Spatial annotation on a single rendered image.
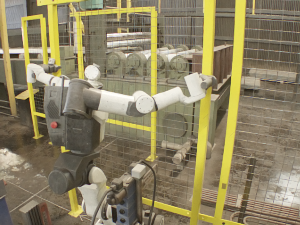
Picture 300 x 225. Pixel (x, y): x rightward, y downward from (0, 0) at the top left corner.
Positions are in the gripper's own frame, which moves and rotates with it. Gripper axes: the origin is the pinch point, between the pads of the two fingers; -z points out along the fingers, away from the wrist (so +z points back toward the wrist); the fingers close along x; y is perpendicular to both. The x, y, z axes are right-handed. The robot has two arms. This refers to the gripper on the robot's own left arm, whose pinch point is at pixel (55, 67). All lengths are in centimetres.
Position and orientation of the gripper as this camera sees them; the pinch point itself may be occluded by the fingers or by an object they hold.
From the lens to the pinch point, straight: 198.0
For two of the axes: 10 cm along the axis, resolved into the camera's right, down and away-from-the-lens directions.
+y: 0.0, -9.5, -3.2
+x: 9.0, 1.4, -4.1
